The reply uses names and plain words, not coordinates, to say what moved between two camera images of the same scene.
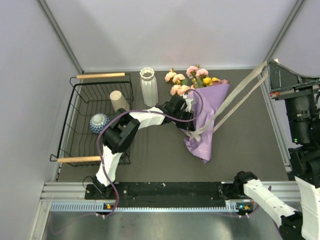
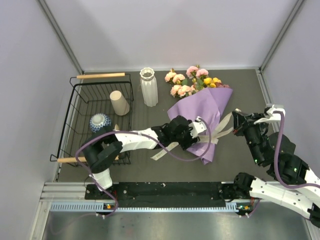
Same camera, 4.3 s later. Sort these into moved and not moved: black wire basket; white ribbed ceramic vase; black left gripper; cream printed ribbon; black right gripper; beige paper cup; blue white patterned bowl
Moved: cream printed ribbon; black right gripper; black left gripper
Not moved: black wire basket; blue white patterned bowl; beige paper cup; white ribbed ceramic vase
